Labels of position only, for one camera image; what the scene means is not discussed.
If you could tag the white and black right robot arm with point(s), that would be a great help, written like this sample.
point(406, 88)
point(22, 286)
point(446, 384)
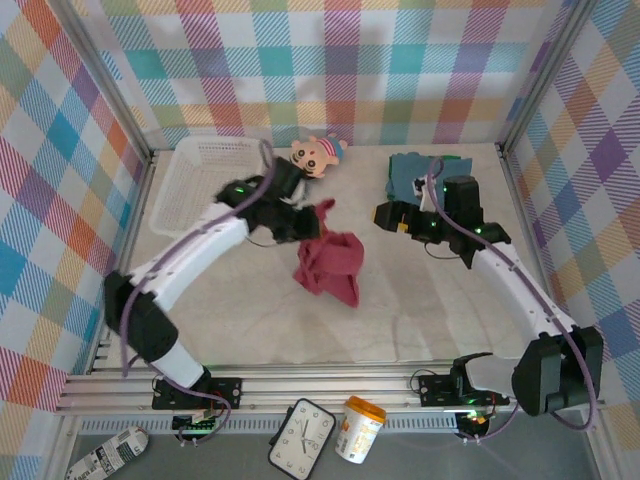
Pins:
point(515, 290)

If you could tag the white plastic basket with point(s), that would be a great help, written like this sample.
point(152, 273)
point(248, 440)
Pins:
point(200, 170)

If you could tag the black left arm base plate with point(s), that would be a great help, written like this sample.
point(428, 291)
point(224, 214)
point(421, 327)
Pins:
point(227, 392)

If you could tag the aluminium frame post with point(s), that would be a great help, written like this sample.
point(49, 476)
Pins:
point(545, 75)
point(106, 75)

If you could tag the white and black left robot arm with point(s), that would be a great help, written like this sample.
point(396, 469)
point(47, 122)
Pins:
point(200, 255)

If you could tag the black framed white clock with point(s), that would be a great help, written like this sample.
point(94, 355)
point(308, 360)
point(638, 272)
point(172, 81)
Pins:
point(300, 440)

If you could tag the cartoon plush doll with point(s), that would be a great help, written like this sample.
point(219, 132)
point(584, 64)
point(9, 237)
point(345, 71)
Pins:
point(320, 155)

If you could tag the aluminium side rail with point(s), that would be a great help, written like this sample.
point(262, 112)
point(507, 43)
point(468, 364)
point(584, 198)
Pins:
point(520, 210)
point(131, 225)

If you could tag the green tank top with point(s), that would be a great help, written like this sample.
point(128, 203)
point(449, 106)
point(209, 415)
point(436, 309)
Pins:
point(450, 157)

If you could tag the white cup with orange lid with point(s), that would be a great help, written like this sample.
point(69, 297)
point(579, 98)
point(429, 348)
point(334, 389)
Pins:
point(357, 435)

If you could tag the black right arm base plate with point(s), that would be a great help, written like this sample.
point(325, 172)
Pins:
point(435, 390)

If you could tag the red tank top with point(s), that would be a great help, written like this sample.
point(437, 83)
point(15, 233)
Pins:
point(335, 265)

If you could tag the newsprint wrapped roll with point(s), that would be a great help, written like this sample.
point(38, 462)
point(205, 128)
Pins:
point(110, 452)

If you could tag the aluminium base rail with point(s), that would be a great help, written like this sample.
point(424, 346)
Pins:
point(325, 390)

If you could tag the blue tank top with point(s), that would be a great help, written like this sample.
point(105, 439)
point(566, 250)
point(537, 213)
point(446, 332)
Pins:
point(405, 172)

